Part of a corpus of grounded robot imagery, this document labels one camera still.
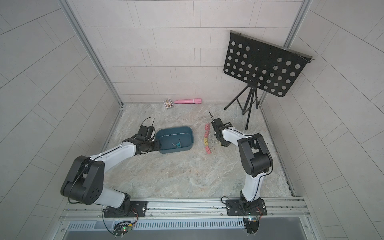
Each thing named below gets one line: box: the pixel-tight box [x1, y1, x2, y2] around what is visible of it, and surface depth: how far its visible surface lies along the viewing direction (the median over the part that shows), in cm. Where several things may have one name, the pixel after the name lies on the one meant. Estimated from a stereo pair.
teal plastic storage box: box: [155, 126, 194, 154], surface depth 98 cm
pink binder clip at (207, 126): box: [205, 122, 211, 132], surface depth 104 cm
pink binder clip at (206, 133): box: [204, 127, 210, 138], surface depth 101 cm
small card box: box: [163, 99, 174, 108], surface depth 118 cm
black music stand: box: [223, 30, 315, 130], surface depth 77 cm
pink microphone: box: [174, 98, 203, 104], surface depth 118 cm
